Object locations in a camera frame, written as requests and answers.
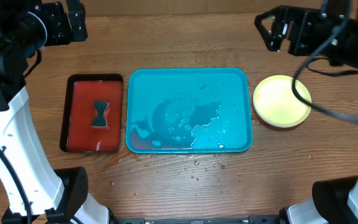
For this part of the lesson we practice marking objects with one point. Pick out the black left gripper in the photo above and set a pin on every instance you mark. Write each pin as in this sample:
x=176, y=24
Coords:
x=73, y=32

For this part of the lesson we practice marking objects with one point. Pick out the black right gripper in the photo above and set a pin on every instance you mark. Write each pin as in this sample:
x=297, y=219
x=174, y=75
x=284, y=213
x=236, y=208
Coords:
x=279, y=18

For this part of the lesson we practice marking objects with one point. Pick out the yellow plate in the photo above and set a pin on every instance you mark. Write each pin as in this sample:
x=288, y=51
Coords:
x=275, y=103

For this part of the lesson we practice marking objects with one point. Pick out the green and red sponge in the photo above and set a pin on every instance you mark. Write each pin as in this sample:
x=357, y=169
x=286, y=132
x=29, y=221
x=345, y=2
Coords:
x=99, y=120

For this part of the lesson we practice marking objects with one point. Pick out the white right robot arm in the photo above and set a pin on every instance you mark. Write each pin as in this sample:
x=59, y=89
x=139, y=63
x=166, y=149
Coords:
x=324, y=163

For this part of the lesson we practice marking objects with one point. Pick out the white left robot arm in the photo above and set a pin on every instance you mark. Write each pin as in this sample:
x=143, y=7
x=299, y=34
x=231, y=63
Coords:
x=33, y=187

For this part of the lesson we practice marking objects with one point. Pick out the red tray with black rim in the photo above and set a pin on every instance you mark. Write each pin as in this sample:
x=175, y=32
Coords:
x=77, y=134

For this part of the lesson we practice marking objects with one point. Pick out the blue plastic tray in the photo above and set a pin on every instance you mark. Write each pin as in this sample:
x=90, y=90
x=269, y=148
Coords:
x=188, y=111

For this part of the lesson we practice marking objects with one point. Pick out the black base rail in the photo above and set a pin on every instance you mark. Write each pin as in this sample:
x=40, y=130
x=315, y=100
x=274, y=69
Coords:
x=253, y=219

